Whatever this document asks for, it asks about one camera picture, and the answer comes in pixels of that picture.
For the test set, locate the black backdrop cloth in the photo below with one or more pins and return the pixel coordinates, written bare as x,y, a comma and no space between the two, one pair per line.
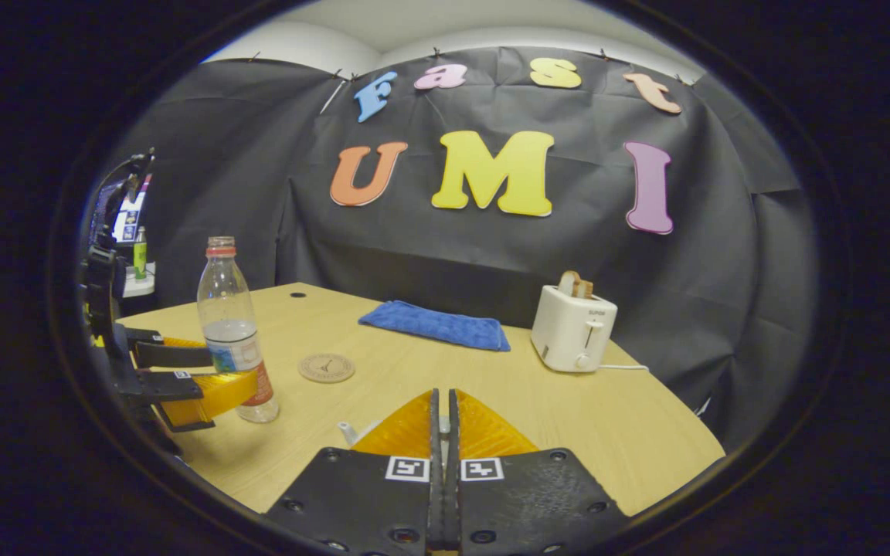
491,255

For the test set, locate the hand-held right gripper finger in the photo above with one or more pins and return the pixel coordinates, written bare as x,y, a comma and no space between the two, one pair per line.
434,432
453,432

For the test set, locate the clear plastic water bottle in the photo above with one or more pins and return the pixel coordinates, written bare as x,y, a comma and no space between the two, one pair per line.
229,309

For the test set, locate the toasted bread slice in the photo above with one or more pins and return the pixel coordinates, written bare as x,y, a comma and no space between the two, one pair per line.
585,289
568,284

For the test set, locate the blue folded towel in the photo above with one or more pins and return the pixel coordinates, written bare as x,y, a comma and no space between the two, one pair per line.
437,326

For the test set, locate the green drink bottle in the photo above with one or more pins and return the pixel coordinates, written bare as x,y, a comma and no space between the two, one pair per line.
140,255

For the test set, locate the white toaster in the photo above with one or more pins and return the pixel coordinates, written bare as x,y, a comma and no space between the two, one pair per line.
568,332

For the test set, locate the white ceramic teacup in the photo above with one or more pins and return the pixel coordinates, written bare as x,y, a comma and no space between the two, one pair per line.
351,432

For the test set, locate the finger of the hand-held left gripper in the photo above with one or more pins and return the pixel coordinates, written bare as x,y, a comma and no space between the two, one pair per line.
174,355
171,386

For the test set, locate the round wooden coaster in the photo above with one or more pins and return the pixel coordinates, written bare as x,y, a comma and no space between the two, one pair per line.
327,368

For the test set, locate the white teacup lid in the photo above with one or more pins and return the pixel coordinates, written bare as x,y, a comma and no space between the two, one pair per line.
443,426

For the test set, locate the computer monitor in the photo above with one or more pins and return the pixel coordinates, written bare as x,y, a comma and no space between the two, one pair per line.
130,224

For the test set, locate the white side table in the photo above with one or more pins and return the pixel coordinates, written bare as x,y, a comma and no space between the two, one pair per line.
140,287

